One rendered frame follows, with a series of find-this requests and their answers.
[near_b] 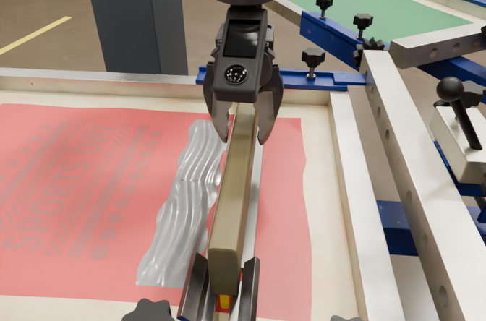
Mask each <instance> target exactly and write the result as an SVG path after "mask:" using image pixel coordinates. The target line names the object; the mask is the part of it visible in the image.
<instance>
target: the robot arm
mask: <svg viewBox="0 0 486 321"><path fill-rule="evenodd" d="M217 1H220V2H222V3H225V4H230V5H231V6H230V7H229V8H228V10H227V14H226V21H225V22H222V23H221V26H220V28H219V31H218V34H217V36H216V39H215V43H216V48H215V49H213V50H212V53H211V56H212V57H213V58H214V59H215V60H214V62H213V61H208V63H207V65H206V67H207V72H206V74H205V78H204V80H203V84H202V91H203V95H204V98H205V102H206V106H207V108H208V113H209V114H210V117H211V120H212V122H213V126H214V128H215V130H216V132H217V134H218V136H219V137H220V138H221V140H222V142H224V143H227V140H228V135H229V128H228V125H227V124H228V123H229V117H230V116H229V109H230V108H231V107H232V103H233V102H235V103H253V107H254V109H255V110H256V111H257V113H258V118H257V125H258V127H259V131H258V133H257V139H258V141H259V143H260V145H264V144H265V142H266V141H267V139H268V138H269V136H270V134H271V132H272V130H273V126H274V124H275V121H276V117H277V115H278V111H279V108H280V106H281V101H282V99H283V94H284V82H283V78H282V76H281V74H280V72H279V67H280V65H279V64H273V59H275V53H274V52H273V43H274V28H275V24H268V10H267V9H264V8H263V4H264V3H268V2H270V1H272V0H217ZM269 28H270V29H271V30H270V29H269ZM259 86H261V88H260V89H259Z"/></svg>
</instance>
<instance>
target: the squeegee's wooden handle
mask: <svg viewBox="0 0 486 321"><path fill-rule="evenodd" d="M257 118H258V113H257V111H256V110H255V109H254V107H253V103H238V106H237V110H236V116H235V120H234V126H233V129H232V133H231V140H230V144H229V150H228V154H227V158H226V165H225V168H224V172H223V178H222V182H221V188H220V192H219V196H218V203H217V206H216V213H215V217H214V221H213V227H212V231H211V235H210V241H209V245H208V268H209V277H210V292H211V293H212V294H222V295H230V296H238V295H239V285H240V278H241V266H242V255H243V249H244V237H245V230H246V224H247V212H248V205H249V199H250V187H251V181H252V169H253V163H254V156H255V144H256V137H257Z"/></svg>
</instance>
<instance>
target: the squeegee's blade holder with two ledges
mask: <svg viewBox="0 0 486 321"><path fill-rule="evenodd" d="M236 110H237V106H236ZM236 110H235V114H234V120H235V116H236ZM234 120H233V124H232V128H231V133H232V129H233V126H234ZM258 131H259V127H258V126H257V133H258ZM230 140H231V134H230V138H229V144H230ZM228 150H229V145H228V148H227V152H226V158H227V154H228ZM263 151H264V145H260V143H259V141H258V139H257V137H256V144H255V156H254V163H253V169H252V181H251V187H250V199H249V205H248V212H247V224H246V230H245V237H244V249H243V255H242V266H241V273H243V268H244V262H246V261H248V260H250V259H251V258H253V257H254V256H255V241H256V232H257V217H258V208H259V199H260V183H261V175H262V166H263ZM226 158H225V162H224V166H223V172H224V168H225V165H226ZM223 172H222V176H221V182H222V178H223ZM220 188H221V183H220V186H219V190H218V196H219V192H220ZM218 196H217V200H216V206H217V203H218ZM216 206H215V210H214V214H213V219H212V223H211V227H210V233H209V237H208V244H207V247H206V251H205V258H206V259H208V245H209V241H210V235H211V231H212V227H213V221H214V217H215V213H216Z"/></svg>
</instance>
